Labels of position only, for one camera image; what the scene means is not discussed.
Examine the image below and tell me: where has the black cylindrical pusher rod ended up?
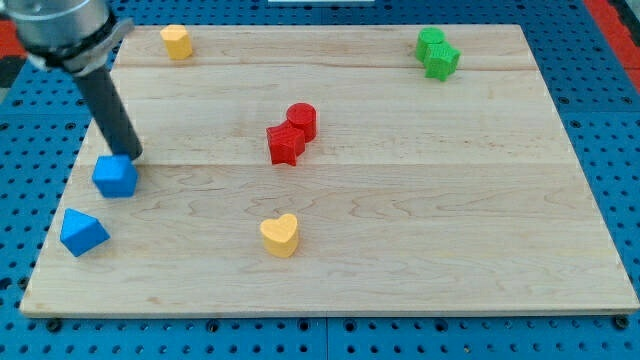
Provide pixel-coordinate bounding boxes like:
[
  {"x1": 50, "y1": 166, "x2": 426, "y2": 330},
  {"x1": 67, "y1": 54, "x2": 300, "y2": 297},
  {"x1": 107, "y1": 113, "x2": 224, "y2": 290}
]
[{"x1": 74, "y1": 66, "x2": 143, "y2": 160}]

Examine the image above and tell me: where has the yellow heart block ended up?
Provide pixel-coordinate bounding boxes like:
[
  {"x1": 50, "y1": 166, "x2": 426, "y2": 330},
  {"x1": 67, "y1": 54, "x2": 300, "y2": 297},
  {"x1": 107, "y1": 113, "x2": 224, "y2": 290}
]
[{"x1": 259, "y1": 214, "x2": 299, "y2": 258}]

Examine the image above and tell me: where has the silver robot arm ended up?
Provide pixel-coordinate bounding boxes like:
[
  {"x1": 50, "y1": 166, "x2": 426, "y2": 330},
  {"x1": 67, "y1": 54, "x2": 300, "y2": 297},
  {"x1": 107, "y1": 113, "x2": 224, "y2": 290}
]
[{"x1": 1, "y1": 0, "x2": 143, "y2": 160}]

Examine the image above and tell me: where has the yellow hexagon block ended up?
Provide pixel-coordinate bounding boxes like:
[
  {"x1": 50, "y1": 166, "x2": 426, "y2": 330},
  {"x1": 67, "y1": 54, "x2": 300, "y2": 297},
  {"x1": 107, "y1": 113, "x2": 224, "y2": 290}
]
[{"x1": 160, "y1": 24, "x2": 193, "y2": 60}]

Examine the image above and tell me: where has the blue cube block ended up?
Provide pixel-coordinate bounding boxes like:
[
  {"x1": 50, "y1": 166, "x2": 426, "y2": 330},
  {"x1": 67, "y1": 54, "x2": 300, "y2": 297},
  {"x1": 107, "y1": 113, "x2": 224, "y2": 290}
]
[{"x1": 92, "y1": 155, "x2": 138, "y2": 198}]

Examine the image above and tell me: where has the blue triangle block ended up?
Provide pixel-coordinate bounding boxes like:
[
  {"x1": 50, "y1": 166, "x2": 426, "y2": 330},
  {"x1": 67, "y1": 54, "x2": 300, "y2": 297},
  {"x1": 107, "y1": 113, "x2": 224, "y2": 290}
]
[{"x1": 60, "y1": 208, "x2": 110, "y2": 257}]

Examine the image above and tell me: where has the red star block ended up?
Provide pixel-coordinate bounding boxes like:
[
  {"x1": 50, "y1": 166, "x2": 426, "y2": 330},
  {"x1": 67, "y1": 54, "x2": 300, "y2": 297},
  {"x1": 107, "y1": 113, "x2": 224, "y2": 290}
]
[{"x1": 266, "y1": 122, "x2": 306, "y2": 166}]

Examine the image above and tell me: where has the red cylinder block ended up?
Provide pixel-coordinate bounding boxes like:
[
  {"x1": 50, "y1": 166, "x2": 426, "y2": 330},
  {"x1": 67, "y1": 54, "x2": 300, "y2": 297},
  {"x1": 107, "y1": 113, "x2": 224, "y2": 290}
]
[{"x1": 286, "y1": 102, "x2": 317, "y2": 143}]

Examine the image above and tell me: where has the wooden board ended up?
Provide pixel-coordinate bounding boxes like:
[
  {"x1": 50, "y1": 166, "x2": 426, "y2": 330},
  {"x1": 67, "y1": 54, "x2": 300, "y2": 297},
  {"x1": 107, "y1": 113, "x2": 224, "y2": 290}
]
[{"x1": 20, "y1": 25, "x2": 639, "y2": 319}]

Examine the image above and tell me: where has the green cylinder block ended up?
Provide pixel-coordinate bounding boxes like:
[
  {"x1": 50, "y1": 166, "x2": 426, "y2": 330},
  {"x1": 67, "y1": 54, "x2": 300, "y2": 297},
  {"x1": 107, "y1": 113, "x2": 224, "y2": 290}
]
[{"x1": 415, "y1": 27, "x2": 445, "y2": 62}]

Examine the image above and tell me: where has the green star block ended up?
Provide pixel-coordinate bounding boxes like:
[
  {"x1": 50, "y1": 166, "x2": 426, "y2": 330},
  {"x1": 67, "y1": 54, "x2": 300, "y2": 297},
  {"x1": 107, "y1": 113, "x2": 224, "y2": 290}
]
[{"x1": 423, "y1": 41, "x2": 461, "y2": 81}]

